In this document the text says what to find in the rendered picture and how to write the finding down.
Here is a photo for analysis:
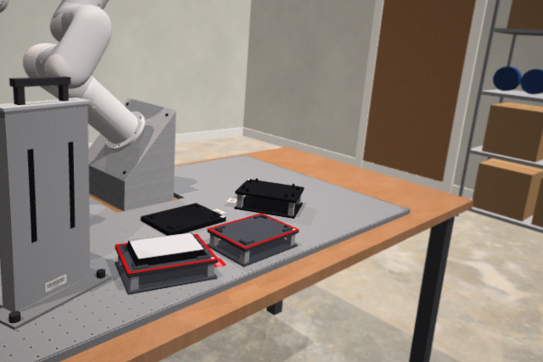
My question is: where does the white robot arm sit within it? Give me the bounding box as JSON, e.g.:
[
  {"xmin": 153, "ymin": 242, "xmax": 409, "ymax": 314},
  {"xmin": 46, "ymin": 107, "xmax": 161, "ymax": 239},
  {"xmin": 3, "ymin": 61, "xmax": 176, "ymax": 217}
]
[{"xmin": 23, "ymin": 0, "xmax": 145, "ymax": 151}]

